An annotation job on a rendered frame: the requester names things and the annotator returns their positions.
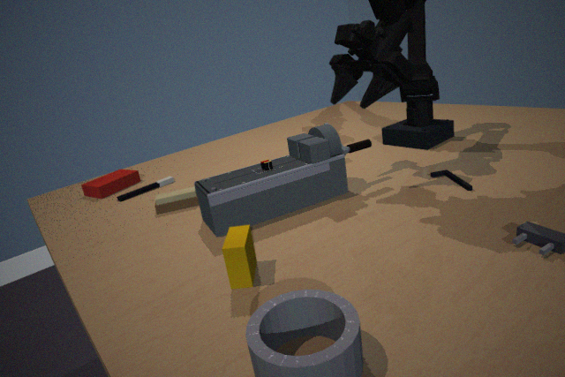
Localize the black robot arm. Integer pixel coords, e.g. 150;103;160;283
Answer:
335;0;439;127

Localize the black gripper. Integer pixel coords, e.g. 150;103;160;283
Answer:
329;26;415;109

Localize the grey hollow cylinder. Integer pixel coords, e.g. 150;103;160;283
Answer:
245;290;363;377

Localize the red rectangular block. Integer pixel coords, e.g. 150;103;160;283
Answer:
81;170;141;199

